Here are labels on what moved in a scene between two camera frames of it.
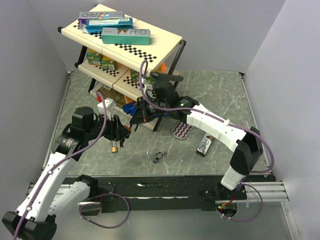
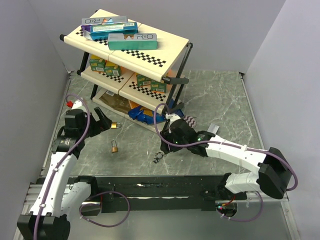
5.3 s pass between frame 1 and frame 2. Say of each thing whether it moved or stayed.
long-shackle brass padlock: stayed
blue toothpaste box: moved
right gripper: moved
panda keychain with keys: stayed
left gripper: moved
